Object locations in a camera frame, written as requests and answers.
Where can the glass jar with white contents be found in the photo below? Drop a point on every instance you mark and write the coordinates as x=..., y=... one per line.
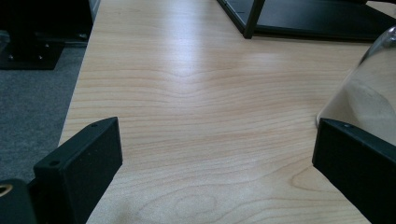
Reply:
x=367, y=93

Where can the black stand with base plate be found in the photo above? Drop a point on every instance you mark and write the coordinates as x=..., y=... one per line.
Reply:
x=31, y=56

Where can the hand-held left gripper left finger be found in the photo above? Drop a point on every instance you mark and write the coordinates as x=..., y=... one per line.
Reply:
x=77, y=174

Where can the black metal shelf rack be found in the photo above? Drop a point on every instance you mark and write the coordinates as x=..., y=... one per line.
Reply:
x=311, y=18

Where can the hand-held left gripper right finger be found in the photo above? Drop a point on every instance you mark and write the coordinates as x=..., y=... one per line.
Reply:
x=361, y=168

